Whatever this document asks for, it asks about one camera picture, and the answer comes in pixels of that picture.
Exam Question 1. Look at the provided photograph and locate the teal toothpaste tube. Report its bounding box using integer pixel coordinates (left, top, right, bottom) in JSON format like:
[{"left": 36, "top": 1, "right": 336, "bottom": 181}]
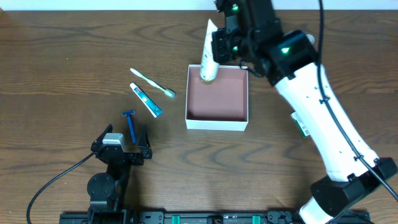
[{"left": 129, "top": 82, "right": 163, "bottom": 118}]

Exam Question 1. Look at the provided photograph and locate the white box with pink interior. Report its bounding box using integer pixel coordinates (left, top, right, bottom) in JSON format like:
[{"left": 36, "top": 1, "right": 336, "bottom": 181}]
[{"left": 185, "top": 65, "right": 249, "bottom": 131}]

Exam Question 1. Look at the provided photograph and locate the blue soap pump bottle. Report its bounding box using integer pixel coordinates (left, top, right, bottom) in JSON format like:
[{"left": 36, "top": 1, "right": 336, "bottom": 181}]
[{"left": 306, "top": 34, "right": 315, "bottom": 44}]

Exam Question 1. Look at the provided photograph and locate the green white toothbrush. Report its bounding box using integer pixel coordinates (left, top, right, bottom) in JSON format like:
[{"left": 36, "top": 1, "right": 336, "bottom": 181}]
[{"left": 130, "top": 68, "right": 175, "bottom": 98}]

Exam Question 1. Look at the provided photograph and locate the green soap bar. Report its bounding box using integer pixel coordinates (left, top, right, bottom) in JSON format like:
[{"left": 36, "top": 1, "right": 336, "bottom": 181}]
[{"left": 290, "top": 112, "right": 310, "bottom": 138}]

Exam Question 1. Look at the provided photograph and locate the white lotion tube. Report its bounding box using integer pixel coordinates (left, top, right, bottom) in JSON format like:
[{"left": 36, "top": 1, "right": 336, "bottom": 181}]
[{"left": 200, "top": 19, "right": 219, "bottom": 84}]

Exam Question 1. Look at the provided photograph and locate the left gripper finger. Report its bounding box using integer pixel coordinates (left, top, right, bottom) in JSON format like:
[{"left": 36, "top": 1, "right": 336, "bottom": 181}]
[
  {"left": 94, "top": 124, "right": 113, "bottom": 144},
  {"left": 138, "top": 125, "right": 150, "bottom": 153}
]

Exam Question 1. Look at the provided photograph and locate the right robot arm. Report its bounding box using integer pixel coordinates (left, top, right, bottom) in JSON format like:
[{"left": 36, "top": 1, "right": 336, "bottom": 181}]
[{"left": 211, "top": 0, "right": 397, "bottom": 223}]

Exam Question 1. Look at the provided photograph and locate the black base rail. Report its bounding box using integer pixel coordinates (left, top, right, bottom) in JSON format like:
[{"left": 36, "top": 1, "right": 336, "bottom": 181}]
[{"left": 58, "top": 210, "right": 373, "bottom": 224}]

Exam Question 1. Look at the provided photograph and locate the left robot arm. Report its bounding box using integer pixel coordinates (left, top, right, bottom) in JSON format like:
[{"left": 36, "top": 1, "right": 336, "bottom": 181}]
[{"left": 87, "top": 125, "right": 152, "bottom": 223}]

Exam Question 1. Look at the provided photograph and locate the blue disposable razor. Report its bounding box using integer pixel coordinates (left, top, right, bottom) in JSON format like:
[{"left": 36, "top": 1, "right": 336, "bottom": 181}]
[{"left": 121, "top": 110, "right": 137, "bottom": 144}]

